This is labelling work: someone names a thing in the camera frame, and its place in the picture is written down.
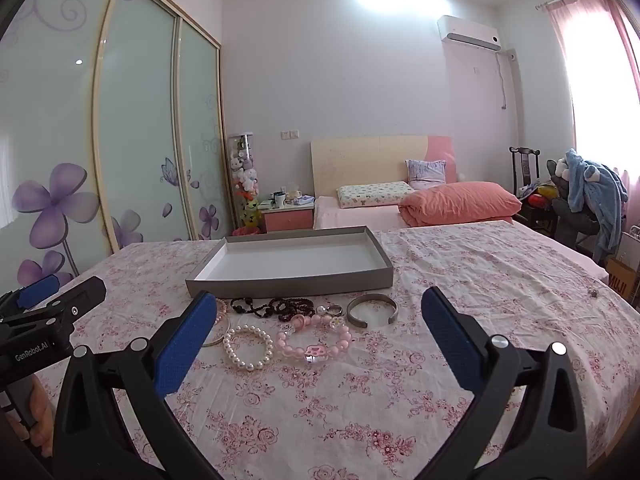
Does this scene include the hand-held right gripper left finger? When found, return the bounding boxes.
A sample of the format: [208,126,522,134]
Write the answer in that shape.
[52,290,223,480]

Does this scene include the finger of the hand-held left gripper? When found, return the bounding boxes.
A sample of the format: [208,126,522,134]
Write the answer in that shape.
[30,276,107,322]
[0,274,61,317]

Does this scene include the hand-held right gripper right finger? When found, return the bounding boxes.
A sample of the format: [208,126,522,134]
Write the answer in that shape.
[415,287,588,480]

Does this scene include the thin pink bead bracelet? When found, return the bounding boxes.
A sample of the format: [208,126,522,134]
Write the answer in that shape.
[202,317,231,347]

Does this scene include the silver cuff bangle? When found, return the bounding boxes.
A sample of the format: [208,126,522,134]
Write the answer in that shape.
[346,295,399,330]

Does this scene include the grey cardboard tray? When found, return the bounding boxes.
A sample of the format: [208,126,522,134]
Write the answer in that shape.
[186,225,394,301]

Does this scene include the person's left hand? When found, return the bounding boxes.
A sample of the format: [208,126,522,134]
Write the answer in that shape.
[9,380,56,457]

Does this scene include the pink floral tablecloth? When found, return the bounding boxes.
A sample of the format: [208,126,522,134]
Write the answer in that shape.
[30,222,640,480]

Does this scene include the folded salmon quilt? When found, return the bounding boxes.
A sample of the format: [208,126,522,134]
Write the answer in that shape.
[398,181,522,228]

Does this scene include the pink bed mattress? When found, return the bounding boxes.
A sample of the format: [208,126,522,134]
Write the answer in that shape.
[312,195,608,281]

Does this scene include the pink and beige nightstand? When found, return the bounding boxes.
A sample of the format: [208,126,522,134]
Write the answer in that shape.
[263,204,316,233]

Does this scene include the printed white pillow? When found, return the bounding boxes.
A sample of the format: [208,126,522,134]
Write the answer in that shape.
[336,180,415,209]

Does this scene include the sliding wardrobe with purple flowers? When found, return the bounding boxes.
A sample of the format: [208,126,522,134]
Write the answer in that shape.
[0,0,236,301]

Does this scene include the lilac cushion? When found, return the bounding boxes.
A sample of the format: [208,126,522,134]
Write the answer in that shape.
[405,159,447,190]

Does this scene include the colourful plush toys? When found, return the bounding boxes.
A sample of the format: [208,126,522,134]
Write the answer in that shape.
[520,185,558,208]

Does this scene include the plush toy display tube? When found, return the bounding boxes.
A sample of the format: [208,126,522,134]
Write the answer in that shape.
[227,132,261,228]

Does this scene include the cardboard box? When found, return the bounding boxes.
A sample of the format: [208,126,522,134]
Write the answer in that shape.
[605,255,640,306]

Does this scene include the dark wooden chair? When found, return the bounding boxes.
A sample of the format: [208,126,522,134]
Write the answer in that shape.
[509,146,556,233]

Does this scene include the beige and pink headboard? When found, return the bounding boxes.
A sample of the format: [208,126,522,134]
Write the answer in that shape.
[310,135,458,198]

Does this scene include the blue plush garment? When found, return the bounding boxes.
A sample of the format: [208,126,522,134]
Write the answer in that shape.
[557,149,628,256]

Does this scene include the air conditioner pipe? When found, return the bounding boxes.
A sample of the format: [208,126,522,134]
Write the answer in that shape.
[495,50,518,111]

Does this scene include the pink curtain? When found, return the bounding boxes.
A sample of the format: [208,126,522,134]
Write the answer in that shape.
[542,0,640,201]

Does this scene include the white air conditioner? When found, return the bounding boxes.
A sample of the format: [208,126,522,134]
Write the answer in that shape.
[436,15,502,52]

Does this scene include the white pearl bracelet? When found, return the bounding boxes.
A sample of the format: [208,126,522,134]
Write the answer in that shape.
[222,325,275,372]

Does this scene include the dark bead necklace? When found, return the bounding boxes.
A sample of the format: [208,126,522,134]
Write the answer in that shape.
[230,297,316,322]

